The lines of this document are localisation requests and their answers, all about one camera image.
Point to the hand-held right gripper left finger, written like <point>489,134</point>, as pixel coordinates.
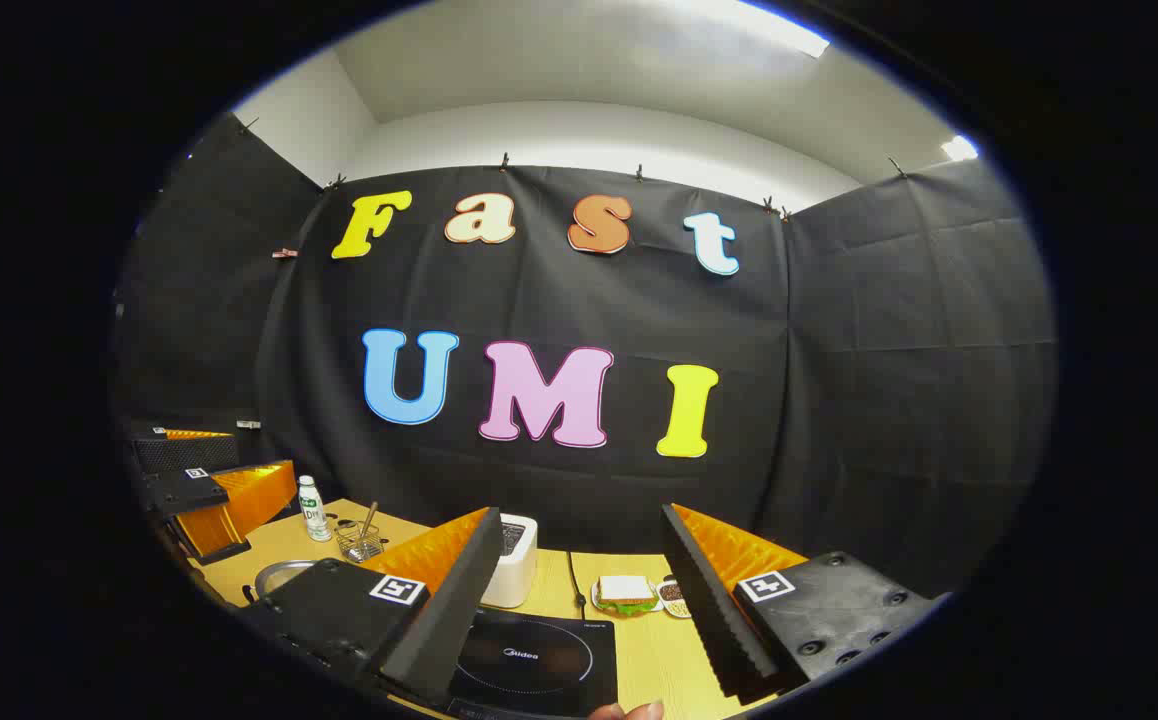
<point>459,600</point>

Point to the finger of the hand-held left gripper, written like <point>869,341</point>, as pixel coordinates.
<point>184,455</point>
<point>189,492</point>

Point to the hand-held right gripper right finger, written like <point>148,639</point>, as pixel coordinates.
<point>709,610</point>

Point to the black induction cooktop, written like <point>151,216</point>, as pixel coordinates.
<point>539,655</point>

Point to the stainless steel pot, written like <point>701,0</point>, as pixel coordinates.
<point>281,573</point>

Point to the white divided dish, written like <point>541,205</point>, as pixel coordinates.
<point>675,598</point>

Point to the white toaster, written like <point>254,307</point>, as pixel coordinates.
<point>514,570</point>

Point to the sandwich with lettuce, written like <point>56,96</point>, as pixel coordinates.
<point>625,592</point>

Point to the small white plastic bottle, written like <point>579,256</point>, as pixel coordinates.
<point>313,510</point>

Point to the black backdrop cloth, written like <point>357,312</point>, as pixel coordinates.
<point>839,400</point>

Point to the ceiling light panel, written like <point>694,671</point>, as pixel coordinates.
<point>960,148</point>

